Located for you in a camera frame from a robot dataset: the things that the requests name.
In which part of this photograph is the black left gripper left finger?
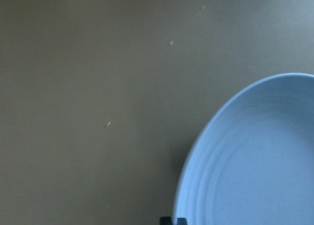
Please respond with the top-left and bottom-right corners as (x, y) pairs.
(159, 216), (172, 225)

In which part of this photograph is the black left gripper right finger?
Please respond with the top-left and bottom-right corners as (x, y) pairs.
(176, 218), (187, 225)

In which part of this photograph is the blue round plate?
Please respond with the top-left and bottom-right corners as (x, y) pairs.
(172, 73), (314, 225)

